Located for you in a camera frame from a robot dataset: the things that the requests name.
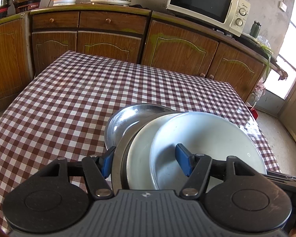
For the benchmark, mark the pink cloth on shelf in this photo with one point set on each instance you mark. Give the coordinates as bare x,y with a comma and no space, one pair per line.
260,88

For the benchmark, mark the small steel bowl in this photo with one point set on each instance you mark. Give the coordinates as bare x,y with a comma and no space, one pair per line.
119,166

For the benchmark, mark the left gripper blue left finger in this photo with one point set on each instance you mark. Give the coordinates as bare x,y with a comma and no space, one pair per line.
96,170

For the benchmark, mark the white ceramic bowl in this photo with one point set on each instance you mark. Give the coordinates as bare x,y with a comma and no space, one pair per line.
140,157

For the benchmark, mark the small steel plate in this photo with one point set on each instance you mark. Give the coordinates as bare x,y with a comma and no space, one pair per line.
126,117

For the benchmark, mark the brown checkered tablecloth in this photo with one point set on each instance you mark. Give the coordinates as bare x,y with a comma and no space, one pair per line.
63,111

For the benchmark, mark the red paper bag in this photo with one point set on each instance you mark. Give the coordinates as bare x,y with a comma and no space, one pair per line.
254,113

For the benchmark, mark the blue patterned porcelain bowl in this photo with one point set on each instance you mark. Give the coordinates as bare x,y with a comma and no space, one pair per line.
203,133

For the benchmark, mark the cream microwave oven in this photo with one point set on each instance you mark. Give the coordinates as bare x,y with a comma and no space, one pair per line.
228,15

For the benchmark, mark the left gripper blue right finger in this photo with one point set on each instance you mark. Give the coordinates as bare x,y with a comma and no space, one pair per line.
197,168

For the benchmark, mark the green thermos bottle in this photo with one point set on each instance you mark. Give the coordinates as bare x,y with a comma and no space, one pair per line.
255,29

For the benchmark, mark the wooden kitchen cabinet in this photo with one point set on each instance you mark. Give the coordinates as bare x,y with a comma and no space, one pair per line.
30,41

